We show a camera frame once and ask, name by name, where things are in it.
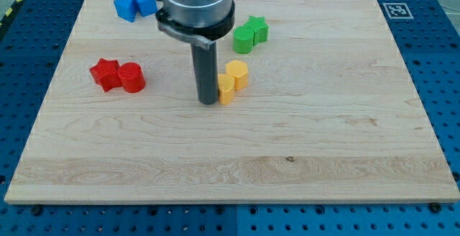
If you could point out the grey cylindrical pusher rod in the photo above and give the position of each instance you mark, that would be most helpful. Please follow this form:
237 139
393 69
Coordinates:
206 76

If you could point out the yellow hexagon block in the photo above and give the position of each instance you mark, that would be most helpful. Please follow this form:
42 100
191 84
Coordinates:
240 72

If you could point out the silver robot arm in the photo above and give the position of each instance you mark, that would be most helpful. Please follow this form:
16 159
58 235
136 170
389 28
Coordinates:
200 23

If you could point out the wooden board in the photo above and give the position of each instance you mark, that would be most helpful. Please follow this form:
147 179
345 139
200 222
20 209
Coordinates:
330 116

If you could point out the black bolt left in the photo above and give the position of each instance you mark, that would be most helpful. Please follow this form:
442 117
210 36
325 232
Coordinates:
36 210

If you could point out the blue cube block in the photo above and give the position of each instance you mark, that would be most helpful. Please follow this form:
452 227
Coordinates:
146 7

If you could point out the green cylinder block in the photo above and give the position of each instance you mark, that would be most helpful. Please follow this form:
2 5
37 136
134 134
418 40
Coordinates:
243 39

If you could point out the black bolt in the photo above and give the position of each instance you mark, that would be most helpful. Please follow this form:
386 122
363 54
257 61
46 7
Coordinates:
36 210
435 207

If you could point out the black bolt right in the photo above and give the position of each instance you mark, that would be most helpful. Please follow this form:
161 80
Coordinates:
435 207

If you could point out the white fiducial marker tag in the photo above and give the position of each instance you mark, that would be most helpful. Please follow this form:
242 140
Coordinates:
397 10

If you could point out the red cylinder block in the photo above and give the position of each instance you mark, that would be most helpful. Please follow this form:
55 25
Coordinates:
131 77

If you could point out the green star block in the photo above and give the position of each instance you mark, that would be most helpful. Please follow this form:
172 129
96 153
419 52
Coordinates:
259 27

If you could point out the red star block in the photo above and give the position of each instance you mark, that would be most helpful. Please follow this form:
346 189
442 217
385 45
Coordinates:
105 74

